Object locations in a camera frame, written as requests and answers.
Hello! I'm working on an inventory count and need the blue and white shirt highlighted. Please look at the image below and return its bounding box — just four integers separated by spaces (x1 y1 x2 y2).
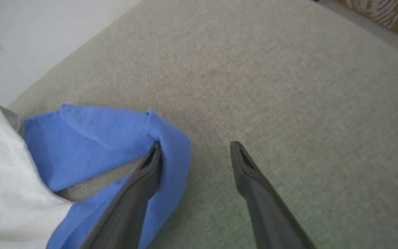
0 103 192 249

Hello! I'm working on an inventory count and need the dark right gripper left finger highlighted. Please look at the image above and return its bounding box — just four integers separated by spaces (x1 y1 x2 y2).
80 140 163 249

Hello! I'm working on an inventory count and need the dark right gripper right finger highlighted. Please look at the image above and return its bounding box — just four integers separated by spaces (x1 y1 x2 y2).
229 141 318 249

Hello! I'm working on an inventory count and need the grey fabric sofa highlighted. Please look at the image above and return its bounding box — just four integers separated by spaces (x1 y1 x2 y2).
7 0 398 249

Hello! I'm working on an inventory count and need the brown patterned cardboard box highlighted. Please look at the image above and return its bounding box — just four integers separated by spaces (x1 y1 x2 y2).
337 0 398 35

